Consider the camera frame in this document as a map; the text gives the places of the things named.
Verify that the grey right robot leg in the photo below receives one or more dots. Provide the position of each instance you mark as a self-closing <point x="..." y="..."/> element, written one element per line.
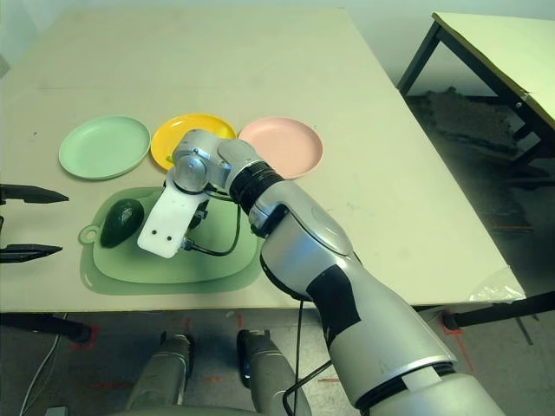
<point x="269" y="372"/>

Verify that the pink plate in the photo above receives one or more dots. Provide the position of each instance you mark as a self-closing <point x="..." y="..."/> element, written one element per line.
<point x="286" y="138"/>

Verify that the mint green plate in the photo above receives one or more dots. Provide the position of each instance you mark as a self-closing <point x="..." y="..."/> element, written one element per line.
<point x="104" y="147"/>

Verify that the grey floor box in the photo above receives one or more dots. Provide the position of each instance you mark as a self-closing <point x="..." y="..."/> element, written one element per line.
<point x="56" y="411"/>

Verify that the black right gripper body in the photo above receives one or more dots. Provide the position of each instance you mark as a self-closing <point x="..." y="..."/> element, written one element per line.
<point x="199" y="216"/>

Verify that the grey robot torso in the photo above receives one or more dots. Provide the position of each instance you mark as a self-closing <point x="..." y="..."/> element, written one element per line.
<point x="173" y="411"/>

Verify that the black framed side table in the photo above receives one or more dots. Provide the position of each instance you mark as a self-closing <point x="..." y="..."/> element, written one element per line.
<point x="477" y="43"/>

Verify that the dark green avocado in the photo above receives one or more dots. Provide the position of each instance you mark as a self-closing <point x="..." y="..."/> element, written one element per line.
<point x="121" y="223"/>

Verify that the green cutting board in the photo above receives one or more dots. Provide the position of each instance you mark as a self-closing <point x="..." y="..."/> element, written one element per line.
<point x="130" y="273"/>

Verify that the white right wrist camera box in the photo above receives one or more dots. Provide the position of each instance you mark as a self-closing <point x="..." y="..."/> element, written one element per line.
<point x="165" y="225"/>

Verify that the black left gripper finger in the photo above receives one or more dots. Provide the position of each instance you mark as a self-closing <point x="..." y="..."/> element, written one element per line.
<point x="30" y="252"/>
<point x="30" y="194"/>

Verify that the clear plastic bag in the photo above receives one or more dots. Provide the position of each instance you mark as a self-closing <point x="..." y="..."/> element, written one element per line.
<point x="498" y="288"/>

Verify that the yellow plate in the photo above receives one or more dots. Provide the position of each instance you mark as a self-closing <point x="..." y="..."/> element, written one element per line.
<point x="195" y="123"/>

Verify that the grey robot leg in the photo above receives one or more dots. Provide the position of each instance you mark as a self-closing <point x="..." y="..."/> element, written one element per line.
<point x="162" y="372"/>
<point x="269" y="372"/>

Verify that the grey left robot leg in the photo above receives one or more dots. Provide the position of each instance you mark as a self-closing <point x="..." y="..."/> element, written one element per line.
<point x="162" y="372"/>

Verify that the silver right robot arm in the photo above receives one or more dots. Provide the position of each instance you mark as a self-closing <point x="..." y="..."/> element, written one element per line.
<point x="303" y="242"/>

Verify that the dark floor rug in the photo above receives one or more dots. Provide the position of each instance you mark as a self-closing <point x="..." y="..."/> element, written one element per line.
<point x="468" y="117"/>

